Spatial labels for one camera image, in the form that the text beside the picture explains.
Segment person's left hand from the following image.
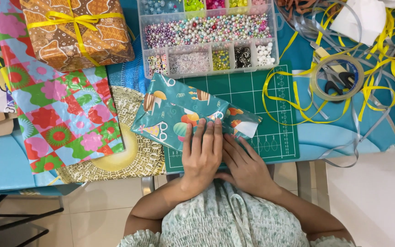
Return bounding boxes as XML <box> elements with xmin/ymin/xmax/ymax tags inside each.
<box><xmin>180</xmin><ymin>118</ymin><xmax>224</xmax><ymax>195</ymax></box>

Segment person's right hand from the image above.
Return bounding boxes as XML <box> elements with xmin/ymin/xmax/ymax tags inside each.
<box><xmin>214</xmin><ymin>133</ymin><xmax>281</xmax><ymax>200</ymax></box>

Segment teal party-print gift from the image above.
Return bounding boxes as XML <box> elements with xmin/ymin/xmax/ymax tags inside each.
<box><xmin>131</xmin><ymin>73</ymin><xmax>263</xmax><ymax>152</ymax></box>

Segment person's white floral dress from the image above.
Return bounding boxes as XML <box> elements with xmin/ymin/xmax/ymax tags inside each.
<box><xmin>117</xmin><ymin>180</ymin><xmax>356</xmax><ymax>247</ymax></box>

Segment silver table leg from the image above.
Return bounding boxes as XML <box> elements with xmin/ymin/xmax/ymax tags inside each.
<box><xmin>295</xmin><ymin>160</ymin><xmax>331</xmax><ymax>213</ymax></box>
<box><xmin>141</xmin><ymin>176</ymin><xmax>155</xmax><ymax>197</ymax></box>

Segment gold patterned wrapping paper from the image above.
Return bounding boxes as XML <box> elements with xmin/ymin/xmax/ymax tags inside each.
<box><xmin>55</xmin><ymin>86</ymin><xmax>166</xmax><ymax>184</ymax></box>

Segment green cutting mat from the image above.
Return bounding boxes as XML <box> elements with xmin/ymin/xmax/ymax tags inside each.
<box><xmin>163</xmin><ymin>62</ymin><xmax>301</xmax><ymax>174</ymax></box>

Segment blue table cover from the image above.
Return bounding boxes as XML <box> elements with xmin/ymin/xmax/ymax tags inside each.
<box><xmin>0</xmin><ymin>0</ymin><xmax>395</xmax><ymax>197</ymax></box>

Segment clear tape roll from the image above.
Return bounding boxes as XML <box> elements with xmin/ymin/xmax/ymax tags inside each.
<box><xmin>310</xmin><ymin>55</ymin><xmax>366</xmax><ymax>102</ymax></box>

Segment loose silver ribbon tangle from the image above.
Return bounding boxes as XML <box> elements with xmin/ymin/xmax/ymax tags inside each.
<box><xmin>276</xmin><ymin>0</ymin><xmax>395</xmax><ymax>169</ymax></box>

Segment blue woven mat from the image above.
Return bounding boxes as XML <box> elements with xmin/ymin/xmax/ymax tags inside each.
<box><xmin>106</xmin><ymin>34</ymin><xmax>144</xmax><ymax>90</ymax></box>

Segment clear bead organizer box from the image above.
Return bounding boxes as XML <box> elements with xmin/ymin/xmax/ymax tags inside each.
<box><xmin>137</xmin><ymin>0</ymin><xmax>280</xmax><ymax>80</ymax></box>

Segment colourful floral wrapping paper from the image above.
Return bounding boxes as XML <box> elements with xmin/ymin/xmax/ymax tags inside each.
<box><xmin>0</xmin><ymin>0</ymin><xmax>126</xmax><ymax>174</ymax></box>

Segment brown patterned wrapped gift box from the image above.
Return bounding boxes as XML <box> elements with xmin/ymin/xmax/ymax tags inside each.
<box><xmin>19</xmin><ymin>0</ymin><xmax>136</xmax><ymax>72</ymax></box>

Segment white tissue paper sheet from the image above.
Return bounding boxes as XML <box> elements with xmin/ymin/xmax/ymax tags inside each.
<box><xmin>329</xmin><ymin>0</ymin><xmax>387</xmax><ymax>47</ymax></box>

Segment yellow ribbon bow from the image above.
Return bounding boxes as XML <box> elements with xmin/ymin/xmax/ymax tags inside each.
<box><xmin>26</xmin><ymin>0</ymin><xmax>127</xmax><ymax>67</ymax></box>

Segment loose yellow ribbon tangle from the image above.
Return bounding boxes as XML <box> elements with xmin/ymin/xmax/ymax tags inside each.
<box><xmin>262</xmin><ymin>0</ymin><xmax>395</xmax><ymax>125</ymax></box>

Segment white cartoon print paper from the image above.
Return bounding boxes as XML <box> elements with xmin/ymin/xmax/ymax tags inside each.
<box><xmin>0</xmin><ymin>62</ymin><xmax>17</xmax><ymax>114</ymax></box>

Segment black-handled scissors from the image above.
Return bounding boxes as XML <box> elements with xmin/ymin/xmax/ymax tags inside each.
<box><xmin>310</xmin><ymin>41</ymin><xmax>356</xmax><ymax>103</ymax></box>

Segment brown cord bundle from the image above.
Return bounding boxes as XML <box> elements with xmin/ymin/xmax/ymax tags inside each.
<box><xmin>276</xmin><ymin>0</ymin><xmax>329</xmax><ymax>22</ymax></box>

